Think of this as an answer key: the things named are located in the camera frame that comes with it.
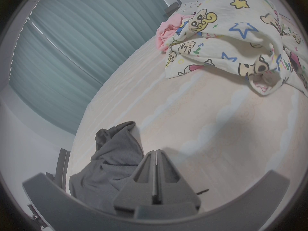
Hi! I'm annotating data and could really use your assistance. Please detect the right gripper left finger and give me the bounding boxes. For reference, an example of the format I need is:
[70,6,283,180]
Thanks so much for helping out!
[114,150,156,218]

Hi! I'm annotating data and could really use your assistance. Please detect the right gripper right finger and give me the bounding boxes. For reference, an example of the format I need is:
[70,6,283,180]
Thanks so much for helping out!
[155,149,201,218]

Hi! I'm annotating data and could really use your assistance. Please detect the black T-shirt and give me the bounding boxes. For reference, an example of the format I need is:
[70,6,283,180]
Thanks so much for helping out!
[68,121,154,212]

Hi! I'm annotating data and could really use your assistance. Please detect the bed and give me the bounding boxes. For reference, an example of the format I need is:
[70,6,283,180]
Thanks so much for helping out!
[70,0,308,214]

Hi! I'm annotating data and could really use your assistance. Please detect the pile of clothes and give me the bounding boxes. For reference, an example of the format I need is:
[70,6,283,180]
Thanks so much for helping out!
[156,0,308,97]

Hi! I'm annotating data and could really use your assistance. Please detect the blue-green curtain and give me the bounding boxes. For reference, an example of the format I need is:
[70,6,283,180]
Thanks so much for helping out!
[30,0,174,85]
[8,21,104,135]

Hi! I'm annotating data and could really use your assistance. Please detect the grey bedside table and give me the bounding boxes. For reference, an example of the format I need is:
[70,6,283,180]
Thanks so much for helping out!
[165,2,181,15]

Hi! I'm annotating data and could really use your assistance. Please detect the white printed pillow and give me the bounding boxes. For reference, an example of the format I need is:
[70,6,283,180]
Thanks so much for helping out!
[179,0,205,13]

